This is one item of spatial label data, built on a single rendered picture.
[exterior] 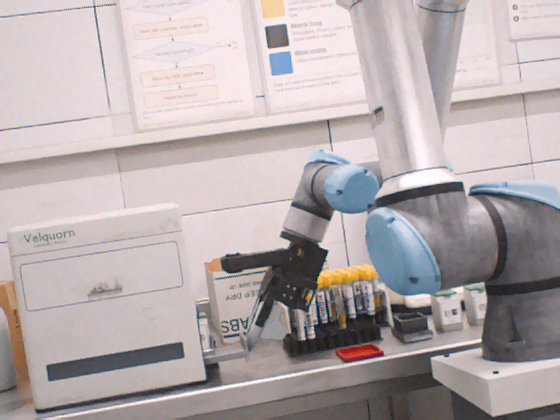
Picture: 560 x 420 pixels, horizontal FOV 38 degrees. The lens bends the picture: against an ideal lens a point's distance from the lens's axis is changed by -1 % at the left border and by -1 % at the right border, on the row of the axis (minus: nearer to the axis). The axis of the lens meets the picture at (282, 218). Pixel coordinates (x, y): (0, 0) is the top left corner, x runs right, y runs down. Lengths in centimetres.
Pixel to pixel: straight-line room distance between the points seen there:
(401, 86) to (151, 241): 50
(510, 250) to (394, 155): 19
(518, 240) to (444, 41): 33
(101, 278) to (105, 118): 71
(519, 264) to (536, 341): 10
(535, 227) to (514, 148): 110
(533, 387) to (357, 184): 42
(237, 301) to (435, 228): 71
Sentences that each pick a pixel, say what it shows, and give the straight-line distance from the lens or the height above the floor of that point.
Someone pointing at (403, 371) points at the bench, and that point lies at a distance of 137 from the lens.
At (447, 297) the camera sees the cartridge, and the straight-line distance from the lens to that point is 150.
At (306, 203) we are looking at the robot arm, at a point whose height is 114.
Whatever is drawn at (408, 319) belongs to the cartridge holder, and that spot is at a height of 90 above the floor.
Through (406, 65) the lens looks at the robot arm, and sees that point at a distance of 106.
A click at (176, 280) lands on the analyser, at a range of 133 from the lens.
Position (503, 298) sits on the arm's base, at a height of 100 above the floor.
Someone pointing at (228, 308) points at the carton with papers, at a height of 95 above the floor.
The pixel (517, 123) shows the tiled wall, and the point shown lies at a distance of 217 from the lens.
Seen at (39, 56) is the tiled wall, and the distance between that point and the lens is 200.
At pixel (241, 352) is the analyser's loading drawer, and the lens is 136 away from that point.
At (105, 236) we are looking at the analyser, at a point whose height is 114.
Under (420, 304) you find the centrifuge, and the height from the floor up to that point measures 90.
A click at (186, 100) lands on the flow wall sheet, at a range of 196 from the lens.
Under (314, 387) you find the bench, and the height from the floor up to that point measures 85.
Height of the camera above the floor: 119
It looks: 3 degrees down
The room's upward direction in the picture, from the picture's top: 8 degrees counter-clockwise
